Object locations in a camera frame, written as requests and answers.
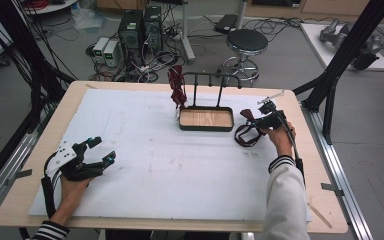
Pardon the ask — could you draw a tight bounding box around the black metal frame post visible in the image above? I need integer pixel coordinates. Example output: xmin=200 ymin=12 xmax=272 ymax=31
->
xmin=293 ymin=0 xmax=384 ymax=145

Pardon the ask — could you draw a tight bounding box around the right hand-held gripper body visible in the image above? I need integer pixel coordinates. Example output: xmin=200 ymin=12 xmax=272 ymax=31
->
xmin=257 ymin=90 xmax=288 ymax=132

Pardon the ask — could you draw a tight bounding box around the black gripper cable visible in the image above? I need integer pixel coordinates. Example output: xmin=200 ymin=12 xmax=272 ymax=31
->
xmin=40 ymin=153 xmax=61 ymax=220
xmin=271 ymin=104 xmax=307 ymax=186

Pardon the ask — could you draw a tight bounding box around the large black computer tower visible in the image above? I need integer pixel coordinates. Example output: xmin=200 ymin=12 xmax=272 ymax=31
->
xmin=118 ymin=9 xmax=145 ymax=66

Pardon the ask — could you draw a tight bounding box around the black metal frame with cables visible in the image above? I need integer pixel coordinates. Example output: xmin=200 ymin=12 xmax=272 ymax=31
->
xmin=0 ymin=0 xmax=76 ymax=134

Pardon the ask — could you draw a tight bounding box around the grey metal bracket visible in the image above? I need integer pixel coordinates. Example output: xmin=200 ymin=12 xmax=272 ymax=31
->
xmin=320 ymin=182 xmax=345 ymax=197
xmin=5 ymin=169 xmax=34 ymax=187

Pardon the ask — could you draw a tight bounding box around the black rack with wooden tray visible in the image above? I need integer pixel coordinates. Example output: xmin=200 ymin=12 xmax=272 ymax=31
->
xmin=178 ymin=72 xmax=243 ymax=133

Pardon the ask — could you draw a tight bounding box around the dark red strap loop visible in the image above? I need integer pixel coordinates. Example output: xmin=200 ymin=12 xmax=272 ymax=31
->
xmin=234 ymin=108 xmax=265 ymax=148

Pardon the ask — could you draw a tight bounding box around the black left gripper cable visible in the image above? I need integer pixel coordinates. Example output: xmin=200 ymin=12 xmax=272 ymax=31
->
xmin=40 ymin=153 xmax=61 ymax=220

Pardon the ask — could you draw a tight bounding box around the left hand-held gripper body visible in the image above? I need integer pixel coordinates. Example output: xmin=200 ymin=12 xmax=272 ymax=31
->
xmin=45 ymin=139 xmax=104 ymax=183

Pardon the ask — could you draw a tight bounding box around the white table leg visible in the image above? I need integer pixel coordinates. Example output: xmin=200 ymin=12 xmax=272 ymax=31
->
xmin=235 ymin=0 xmax=249 ymax=30
xmin=179 ymin=0 xmax=196 ymax=65

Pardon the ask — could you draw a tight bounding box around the clear plastic bag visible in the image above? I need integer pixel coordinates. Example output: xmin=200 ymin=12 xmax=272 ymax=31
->
xmin=71 ymin=6 xmax=108 ymax=32

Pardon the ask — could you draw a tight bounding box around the dark red striped bow tie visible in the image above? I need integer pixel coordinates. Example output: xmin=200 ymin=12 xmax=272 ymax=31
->
xmin=167 ymin=64 xmax=188 ymax=120

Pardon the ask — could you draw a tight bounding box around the flat black box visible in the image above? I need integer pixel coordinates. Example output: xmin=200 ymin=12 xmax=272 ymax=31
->
xmin=213 ymin=13 xmax=238 ymax=35

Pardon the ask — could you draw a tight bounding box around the aluminium rail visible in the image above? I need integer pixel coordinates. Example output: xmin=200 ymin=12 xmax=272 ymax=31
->
xmin=0 ymin=109 xmax=53 ymax=223
xmin=301 ymin=101 xmax=374 ymax=240

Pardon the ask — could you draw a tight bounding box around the white foam mat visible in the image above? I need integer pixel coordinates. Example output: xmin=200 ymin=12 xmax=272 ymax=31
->
xmin=28 ymin=88 xmax=313 ymax=224

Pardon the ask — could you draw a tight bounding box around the person's right hand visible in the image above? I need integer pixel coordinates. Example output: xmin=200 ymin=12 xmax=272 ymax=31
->
xmin=268 ymin=122 xmax=296 ymax=158

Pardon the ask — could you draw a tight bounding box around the round white table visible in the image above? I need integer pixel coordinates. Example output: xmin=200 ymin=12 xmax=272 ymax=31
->
xmin=23 ymin=0 xmax=79 ymax=16

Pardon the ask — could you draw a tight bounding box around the black round stool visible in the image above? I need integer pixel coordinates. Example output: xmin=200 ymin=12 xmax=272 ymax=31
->
xmin=217 ymin=28 xmax=269 ymax=88

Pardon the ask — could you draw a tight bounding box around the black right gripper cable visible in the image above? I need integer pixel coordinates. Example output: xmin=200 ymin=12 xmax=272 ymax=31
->
xmin=271 ymin=104 xmax=307 ymax=186

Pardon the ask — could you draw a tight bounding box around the white power supply unit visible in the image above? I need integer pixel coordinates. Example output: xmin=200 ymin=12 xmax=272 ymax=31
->
xmin=103 ymin=39 xmax=120 ymax=68
xmin=92 ymin=37 xmax=110 ymax=63

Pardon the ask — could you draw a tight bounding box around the white floor platform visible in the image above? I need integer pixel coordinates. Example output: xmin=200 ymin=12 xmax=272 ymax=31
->
xmin=300 ymin=22 xmax=384 ymax=72

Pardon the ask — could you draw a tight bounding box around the slim black computer tower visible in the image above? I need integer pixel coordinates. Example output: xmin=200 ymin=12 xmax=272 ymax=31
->
xmin=143 ymin=5 xmax=164 ymax=54

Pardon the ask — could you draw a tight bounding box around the person's left hand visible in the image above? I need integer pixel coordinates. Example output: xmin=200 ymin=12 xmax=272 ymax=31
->
xmin=50 ymin=175 xmax=94 ymax=226

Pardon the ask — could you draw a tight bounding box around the thin wooden strip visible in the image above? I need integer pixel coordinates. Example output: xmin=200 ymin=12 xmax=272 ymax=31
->
xmin=307 ymin=202 xmax=333 ymax=230

